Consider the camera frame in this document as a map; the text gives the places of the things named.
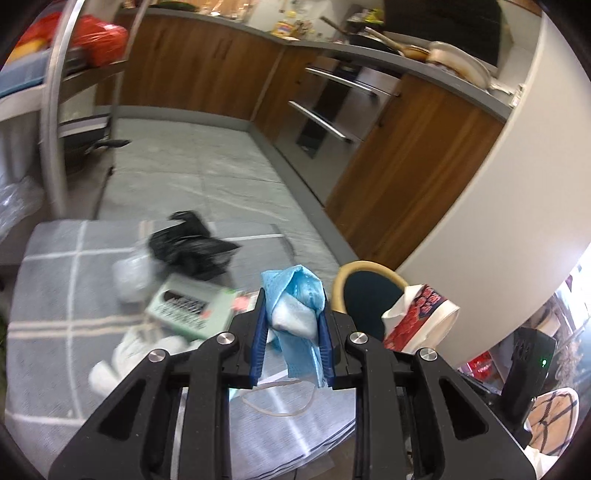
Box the orange flat packet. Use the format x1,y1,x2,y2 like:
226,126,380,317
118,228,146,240
9,39,51,63

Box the white crumpled tissue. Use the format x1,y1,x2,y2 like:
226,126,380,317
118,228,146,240
89,323,204,403

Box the red plastic bag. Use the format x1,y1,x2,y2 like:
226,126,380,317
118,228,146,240
18,13,129,66

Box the white carton with red print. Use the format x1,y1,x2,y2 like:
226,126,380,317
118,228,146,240
382,284,461,356

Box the black pan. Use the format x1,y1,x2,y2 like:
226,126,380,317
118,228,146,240
60,137,132,174

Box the blue face mask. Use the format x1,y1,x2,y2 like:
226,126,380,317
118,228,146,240
242,264,331,418

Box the clear plastic wrap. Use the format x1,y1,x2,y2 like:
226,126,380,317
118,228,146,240
0,175,44,241

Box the black plastic bag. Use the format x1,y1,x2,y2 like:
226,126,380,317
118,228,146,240
148,210,242,281

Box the dark pan with wooden handle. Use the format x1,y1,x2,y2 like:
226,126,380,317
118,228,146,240
321,16,430,61

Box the blue storage box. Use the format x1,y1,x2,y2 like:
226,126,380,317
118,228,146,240
0,51,51,100

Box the clear plastic bag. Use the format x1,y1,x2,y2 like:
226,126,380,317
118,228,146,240
113,244,160,303

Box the grey checked tablecloth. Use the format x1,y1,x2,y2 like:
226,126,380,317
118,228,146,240
4,219,365,480

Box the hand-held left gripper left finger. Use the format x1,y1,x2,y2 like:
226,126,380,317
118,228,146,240
48,287,269,480

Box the beige patterned basket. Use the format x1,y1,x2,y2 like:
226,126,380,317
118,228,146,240
526,388,580,455

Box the grey countertop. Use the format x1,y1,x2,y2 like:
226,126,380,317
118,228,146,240
143,7,514,121

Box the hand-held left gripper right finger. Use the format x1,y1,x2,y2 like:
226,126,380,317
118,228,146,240
318,308,539,480

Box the green box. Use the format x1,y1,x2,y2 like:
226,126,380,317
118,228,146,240
145,273,244,342

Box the white frying pan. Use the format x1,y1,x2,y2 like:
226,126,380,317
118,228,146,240
425,41,515,95

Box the metal rack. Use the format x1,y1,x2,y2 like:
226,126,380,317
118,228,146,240
0,0,153,217

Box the stainless steel oven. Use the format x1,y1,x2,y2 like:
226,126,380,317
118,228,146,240
274,55,402,204

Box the wooden kitchen cabinets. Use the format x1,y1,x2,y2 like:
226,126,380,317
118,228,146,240
95,11,506,273

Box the teal bin with tan rim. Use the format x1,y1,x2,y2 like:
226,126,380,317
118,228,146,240
332,261,411,346

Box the dark hanging towel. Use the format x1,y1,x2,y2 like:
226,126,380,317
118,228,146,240
298,58,346,160

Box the red packet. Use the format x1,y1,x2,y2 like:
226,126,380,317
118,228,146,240
466,353,498,380

